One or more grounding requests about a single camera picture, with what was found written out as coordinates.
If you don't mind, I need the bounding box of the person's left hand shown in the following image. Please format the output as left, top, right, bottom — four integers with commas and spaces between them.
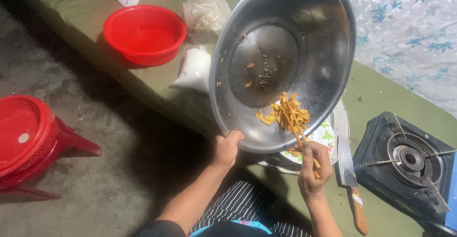
211, 130, 245, 169

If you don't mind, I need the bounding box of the red plastic basin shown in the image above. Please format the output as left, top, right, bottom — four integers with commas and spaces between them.
102, 4, 187, 67

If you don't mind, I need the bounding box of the crumpled clear plastic bag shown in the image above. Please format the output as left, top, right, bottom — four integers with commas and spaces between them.
182, 0, 232, 36

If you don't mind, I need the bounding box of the heap of yellow fried strips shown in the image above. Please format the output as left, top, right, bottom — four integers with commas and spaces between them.
255, 92, 311, 134

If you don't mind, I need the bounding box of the cleaver with wooden handle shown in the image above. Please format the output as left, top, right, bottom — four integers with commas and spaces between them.
334, 133, 368, 236

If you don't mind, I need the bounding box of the round steel tray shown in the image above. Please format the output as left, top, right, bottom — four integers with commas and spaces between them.
254, 99, 350, 175

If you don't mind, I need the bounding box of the clear bag of white sugar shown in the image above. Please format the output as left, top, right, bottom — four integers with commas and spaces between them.
169, 45, 212, 94

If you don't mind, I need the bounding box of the wooden chopstick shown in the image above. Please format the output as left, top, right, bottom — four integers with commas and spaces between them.
279, 103, 321, 179
284, 99, 322, 169

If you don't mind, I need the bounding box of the black gas stove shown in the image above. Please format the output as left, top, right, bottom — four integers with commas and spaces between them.
352, 111, 457, 236

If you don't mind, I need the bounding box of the striped black white clothing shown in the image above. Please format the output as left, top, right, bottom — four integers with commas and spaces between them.
189, 180, 312, 237

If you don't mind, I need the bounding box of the white blue-flowered curtain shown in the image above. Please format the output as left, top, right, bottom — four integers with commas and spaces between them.
211, 0, 457, 119

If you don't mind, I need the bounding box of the green table cloth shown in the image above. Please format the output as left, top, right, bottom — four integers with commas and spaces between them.
16, 0, 457, 237

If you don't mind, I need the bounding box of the floral white plate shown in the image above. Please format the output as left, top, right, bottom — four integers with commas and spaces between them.
280, 118, 336, 164

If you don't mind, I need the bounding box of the person's right hand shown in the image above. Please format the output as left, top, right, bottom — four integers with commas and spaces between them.
297, 141, 333, 201

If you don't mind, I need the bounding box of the large steel mixing bowl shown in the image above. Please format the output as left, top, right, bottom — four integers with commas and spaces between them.
209, 0, 358, 154

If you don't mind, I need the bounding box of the red plastic basket with lid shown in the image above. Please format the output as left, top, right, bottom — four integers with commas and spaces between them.
0, 94, 59, 178

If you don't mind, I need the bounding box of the red plastic stool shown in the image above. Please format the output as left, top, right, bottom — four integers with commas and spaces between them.
0, 116, 103, 201

